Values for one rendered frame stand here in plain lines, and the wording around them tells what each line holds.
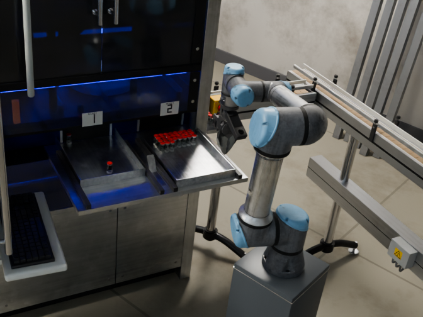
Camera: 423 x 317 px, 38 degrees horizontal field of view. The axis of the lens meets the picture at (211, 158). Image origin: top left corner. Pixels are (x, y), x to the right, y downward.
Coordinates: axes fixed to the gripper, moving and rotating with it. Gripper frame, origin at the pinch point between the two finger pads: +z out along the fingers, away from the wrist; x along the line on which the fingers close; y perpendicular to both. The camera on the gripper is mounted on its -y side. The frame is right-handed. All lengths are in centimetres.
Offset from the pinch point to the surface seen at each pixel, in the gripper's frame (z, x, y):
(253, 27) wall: 58, -181, 268
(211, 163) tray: 12.4, -1.4, 12.0
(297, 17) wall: 35, -198, 229
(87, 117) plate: -2, 43, 38
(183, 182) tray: 10.6, 17.2, 0.4
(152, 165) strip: 10.4, 24.0, 14.7
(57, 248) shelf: 20, 69, -10
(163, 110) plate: -0.9, 10.1, 37.8
